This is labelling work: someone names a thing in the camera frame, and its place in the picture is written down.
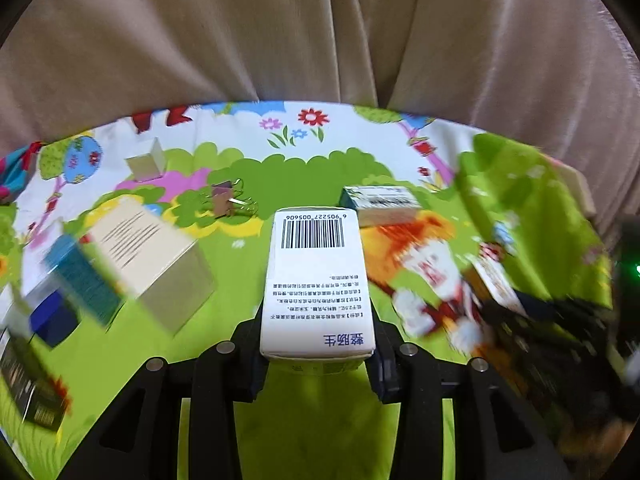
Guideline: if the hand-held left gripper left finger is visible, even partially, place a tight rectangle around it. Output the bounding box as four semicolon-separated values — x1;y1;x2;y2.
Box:
60;306;273;480

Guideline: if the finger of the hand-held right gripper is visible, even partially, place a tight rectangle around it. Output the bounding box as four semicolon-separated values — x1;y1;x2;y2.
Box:
480;291;610;357

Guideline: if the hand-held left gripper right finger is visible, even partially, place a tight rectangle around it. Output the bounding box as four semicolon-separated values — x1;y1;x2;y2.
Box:
364;317;576;480

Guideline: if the orange white box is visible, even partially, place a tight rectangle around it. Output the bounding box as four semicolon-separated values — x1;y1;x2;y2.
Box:
462;255;526;316

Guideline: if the white barcode medicine box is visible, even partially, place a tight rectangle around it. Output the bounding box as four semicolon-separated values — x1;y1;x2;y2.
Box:
260;208;377;375

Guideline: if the metal binder clip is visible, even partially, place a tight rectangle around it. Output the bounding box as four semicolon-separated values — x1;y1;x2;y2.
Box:
200;180;261;218

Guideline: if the white green small box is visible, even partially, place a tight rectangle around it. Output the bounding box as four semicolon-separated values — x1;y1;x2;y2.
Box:
340;185;423;228

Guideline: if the teal box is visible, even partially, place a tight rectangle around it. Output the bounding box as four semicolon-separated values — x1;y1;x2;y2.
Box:
42;234;126;331

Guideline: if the blue box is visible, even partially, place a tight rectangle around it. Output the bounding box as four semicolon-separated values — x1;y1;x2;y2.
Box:
27;290;81;348

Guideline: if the black box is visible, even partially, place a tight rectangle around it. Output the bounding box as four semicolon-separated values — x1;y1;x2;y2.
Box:
0;330;73;433

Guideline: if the large beige cardboard box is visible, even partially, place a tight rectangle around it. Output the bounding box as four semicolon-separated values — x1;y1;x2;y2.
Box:
82;195;217;338

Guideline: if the cartoon printed blanket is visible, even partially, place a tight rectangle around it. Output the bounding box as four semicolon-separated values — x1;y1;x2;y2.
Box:
0;101;618;480

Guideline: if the small beige cube box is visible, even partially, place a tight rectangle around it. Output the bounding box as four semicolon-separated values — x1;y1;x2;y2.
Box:
124;138;167;181

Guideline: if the plain fabric curtain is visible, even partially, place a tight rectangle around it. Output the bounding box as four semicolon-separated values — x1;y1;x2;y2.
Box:
0;0;640;231

